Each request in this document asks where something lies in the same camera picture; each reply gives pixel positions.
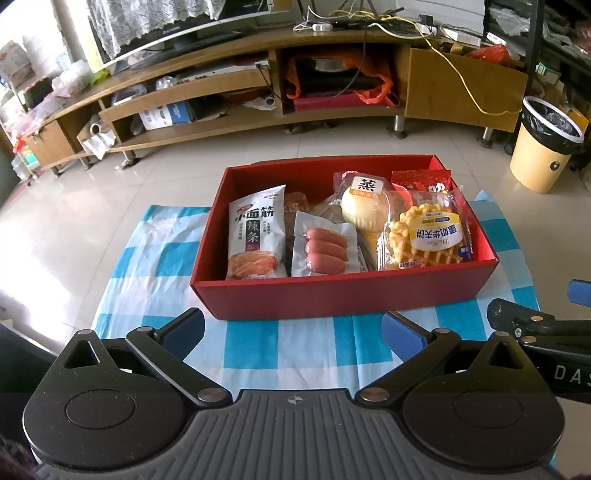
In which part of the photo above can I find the red plastic bag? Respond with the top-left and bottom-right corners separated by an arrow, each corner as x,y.
468,44 -> 513,65

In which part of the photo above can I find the cream trash bin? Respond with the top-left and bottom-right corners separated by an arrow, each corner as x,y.
509,96 -> 587,195

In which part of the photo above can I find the sausage packet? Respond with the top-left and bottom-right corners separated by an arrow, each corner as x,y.
290,211 -> 358,278

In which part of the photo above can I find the red gummy candy packet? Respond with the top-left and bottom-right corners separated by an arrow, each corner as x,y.
392,169 -> 452,195

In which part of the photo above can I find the blue white checkered tablecloth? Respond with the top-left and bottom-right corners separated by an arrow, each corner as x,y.
90,189 -> 541,393

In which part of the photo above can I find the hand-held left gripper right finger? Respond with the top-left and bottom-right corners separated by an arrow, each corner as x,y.
355,311 -> 532,408

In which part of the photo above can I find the blue white carton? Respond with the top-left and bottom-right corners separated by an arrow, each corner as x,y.
140,102 -> 195,131

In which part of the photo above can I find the red cardboard box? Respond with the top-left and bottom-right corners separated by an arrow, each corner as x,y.
190,154 -> 500,321

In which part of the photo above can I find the black chair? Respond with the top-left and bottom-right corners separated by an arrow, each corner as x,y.
0,323 -> 56,374

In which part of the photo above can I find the yellow cable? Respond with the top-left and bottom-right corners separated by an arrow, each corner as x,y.
422,37 -> 522,116

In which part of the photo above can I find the waffle packet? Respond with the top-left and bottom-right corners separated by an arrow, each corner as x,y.
376,190 -> 476,272

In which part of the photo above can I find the white lace cover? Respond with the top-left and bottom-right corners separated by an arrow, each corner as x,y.
88,0 -> 232,60

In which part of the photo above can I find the printed cardboard box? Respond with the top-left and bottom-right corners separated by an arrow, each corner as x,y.
0,39 -> 36,84

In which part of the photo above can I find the wooden TV stand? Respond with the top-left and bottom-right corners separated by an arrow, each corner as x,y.
21,28 -> 529,178

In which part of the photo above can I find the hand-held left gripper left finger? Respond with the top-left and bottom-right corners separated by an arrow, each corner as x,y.
59,308 -> 234,408

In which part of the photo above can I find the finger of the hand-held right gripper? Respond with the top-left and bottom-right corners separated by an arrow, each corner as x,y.
567,278 -> 591,306
487,298 -> 591,341

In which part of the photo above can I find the white plastic bag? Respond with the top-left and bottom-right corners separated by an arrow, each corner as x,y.
78,117 -> 117,160

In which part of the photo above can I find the black metal shelf rack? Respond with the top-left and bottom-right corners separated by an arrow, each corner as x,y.
485,0 -> 591,158

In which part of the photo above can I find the white spicy strip packet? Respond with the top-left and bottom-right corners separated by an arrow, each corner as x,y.
226,185 -> 287,281

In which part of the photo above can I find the steamed cake packet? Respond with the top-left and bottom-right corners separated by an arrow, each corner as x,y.
333,171 -> 414,232

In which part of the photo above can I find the orange plastic bag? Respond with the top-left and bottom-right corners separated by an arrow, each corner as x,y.
283,55 -> 400,105

